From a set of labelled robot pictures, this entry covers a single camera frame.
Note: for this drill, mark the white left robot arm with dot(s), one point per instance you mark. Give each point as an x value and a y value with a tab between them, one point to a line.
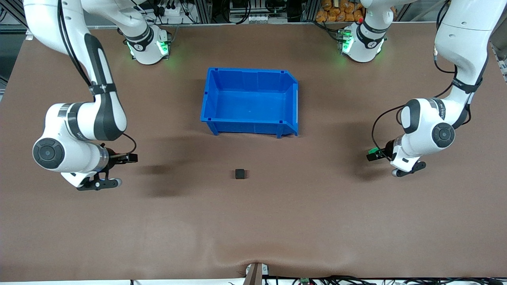
461	39

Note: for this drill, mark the metal table edge bracket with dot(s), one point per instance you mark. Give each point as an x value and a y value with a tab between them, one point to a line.
256	273

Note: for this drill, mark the blue plastic storage bin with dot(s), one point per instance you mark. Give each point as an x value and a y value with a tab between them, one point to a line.
249	107

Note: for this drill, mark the aluminium frame profile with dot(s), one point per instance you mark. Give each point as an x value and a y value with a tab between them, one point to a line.
206	11

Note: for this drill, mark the green cube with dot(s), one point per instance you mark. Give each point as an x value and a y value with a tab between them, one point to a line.
373	151

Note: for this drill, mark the white multi-socket bar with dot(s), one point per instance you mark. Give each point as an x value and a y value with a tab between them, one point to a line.
250	18

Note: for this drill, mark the black cube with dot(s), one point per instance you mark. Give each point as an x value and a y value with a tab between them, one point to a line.
239	174

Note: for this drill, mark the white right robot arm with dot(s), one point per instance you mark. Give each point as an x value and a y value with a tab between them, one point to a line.
97	114

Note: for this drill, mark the small green connector board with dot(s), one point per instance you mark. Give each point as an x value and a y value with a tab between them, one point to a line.
305	281

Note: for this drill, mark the bag of orange items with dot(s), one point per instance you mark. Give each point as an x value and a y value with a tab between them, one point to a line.
338	12

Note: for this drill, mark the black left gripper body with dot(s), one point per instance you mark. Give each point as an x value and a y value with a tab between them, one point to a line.
387	151

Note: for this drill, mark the white power strip with plugs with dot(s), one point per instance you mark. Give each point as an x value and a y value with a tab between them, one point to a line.
171	9

